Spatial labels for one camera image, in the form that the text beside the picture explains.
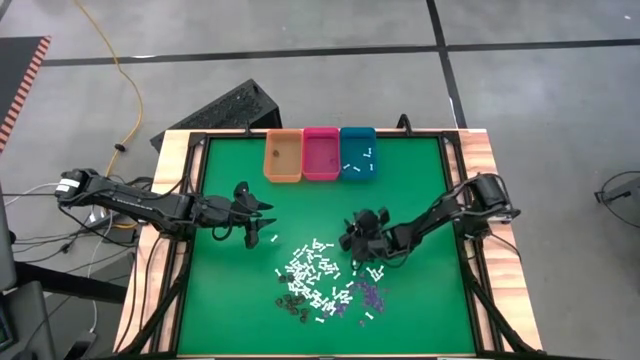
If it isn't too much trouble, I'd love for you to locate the green table mat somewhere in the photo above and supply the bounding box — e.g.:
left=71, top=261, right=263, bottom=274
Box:
left=175, top=138, right=477, bottom=357

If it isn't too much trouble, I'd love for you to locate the blue plastic bin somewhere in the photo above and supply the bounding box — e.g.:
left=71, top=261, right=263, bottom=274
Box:
left=339, top=126, right=378, bottom=181

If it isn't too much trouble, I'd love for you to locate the black floor bar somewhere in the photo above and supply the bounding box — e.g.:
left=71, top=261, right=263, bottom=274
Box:
left=13, top=261, right=129, bottom=305

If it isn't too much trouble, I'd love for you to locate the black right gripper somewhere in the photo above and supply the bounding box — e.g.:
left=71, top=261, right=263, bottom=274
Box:
left=338, top=206, right=402, bottom=268

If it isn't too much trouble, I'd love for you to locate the grey metal post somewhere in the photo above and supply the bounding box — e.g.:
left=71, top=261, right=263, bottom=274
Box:
left=0, top=183, right=17, bottom=294

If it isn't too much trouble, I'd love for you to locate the black floor cable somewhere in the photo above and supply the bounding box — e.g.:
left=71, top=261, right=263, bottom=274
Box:
left=593, top=169, right=640, bottom=255

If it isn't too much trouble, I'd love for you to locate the black table frame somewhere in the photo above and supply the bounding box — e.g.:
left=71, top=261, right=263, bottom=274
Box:
left=114, top=127, right=541, bottom=360

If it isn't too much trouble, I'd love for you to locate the black perforated metal case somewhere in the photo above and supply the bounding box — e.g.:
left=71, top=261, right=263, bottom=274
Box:
left=149, top=78, right=283, bottom=151

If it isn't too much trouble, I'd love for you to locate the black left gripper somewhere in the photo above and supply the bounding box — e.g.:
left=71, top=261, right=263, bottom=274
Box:
left=208, top=180, right=278, bottom=251

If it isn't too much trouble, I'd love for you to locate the black mat orange striped edge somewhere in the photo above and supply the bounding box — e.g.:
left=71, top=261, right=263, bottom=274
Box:
left=0, top=35, right=53, bottom=154

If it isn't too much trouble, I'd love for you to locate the yellow extension cable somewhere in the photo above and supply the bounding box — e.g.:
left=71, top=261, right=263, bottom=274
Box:
left=73, top=0, right=145, bottom=189

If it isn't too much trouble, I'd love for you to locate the wooden table side board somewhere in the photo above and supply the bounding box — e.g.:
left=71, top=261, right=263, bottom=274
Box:
left=457, top=128, right=545, bottom=352
left=113, top=129, right=206, bottom=354

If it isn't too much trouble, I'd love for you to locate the orange plastic bin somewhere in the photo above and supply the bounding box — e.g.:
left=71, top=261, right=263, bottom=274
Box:
left=263, top=128, right=305, bottom=184

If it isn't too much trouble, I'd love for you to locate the pink plastic bin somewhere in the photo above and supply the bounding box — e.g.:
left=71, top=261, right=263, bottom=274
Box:
left=301, top=126, right=342, bottom=182

